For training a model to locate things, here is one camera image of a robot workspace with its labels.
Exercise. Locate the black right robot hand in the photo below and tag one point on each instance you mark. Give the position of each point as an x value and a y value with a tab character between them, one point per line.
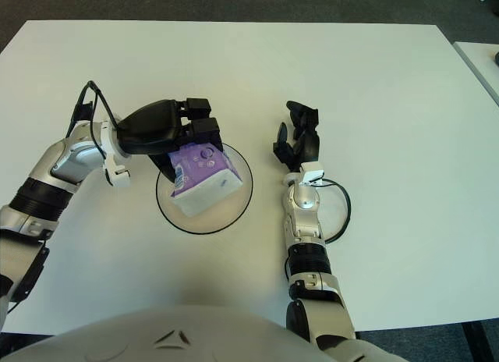
310	143

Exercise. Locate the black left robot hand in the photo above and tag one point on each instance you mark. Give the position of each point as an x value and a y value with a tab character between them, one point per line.
152	128

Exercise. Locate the purple tissue paper pack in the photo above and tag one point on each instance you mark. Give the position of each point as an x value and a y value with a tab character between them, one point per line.
206	190

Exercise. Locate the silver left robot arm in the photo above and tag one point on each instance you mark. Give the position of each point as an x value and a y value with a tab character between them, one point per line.
50	171

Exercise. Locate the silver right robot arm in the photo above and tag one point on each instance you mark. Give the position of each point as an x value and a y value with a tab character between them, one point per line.
306	221

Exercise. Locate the white plate with black rim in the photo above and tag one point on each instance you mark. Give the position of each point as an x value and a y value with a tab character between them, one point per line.
234	210

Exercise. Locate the white side table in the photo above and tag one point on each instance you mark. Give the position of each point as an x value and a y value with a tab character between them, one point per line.
481	61

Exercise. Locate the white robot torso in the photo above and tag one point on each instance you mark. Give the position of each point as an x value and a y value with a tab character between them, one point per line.
175	338

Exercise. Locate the black table leg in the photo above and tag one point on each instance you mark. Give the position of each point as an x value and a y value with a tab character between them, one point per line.
473	344

